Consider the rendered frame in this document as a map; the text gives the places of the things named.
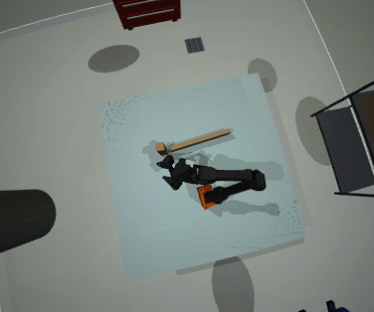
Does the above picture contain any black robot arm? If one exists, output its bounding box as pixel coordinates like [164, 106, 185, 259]
[174, 158, 266, 205]

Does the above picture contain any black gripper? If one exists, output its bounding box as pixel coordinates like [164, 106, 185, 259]
[156, 155, 183, 191]

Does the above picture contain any brown wooden post with slot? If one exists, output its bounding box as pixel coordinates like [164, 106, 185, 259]
[155, 142, 168, 156]

